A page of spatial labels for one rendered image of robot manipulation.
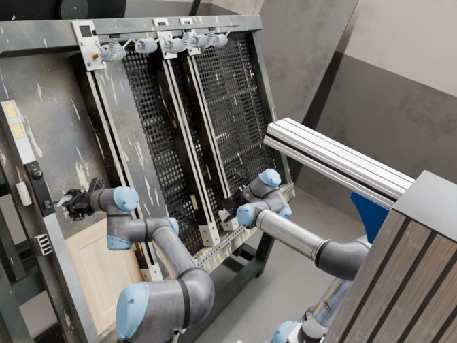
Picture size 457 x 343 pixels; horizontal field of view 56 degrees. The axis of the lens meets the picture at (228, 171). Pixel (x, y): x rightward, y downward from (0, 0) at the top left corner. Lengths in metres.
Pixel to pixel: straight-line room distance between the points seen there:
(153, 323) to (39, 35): 1.12
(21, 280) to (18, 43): 0.82
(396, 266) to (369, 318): 0.13
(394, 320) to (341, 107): 3.90
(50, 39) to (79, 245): 0.78
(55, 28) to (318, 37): 3.10
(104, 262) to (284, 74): 3.13
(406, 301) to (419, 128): 3.69
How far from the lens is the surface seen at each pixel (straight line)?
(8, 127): 1.65
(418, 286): 0.85
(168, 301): 1.00
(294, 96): 4.43
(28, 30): 1.71
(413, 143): 4.53
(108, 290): 1.89
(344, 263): 1.29
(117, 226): 1.34
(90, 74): 1.85
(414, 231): 0.80
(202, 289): 1.05
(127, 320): 0.99
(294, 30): 4.56
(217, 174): 2.39
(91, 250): 1.82
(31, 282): 1.75
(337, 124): 4.73
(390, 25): 4.49
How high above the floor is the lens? 2.37
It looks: 28 degrees down
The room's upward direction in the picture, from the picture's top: 16 degrees clockwise
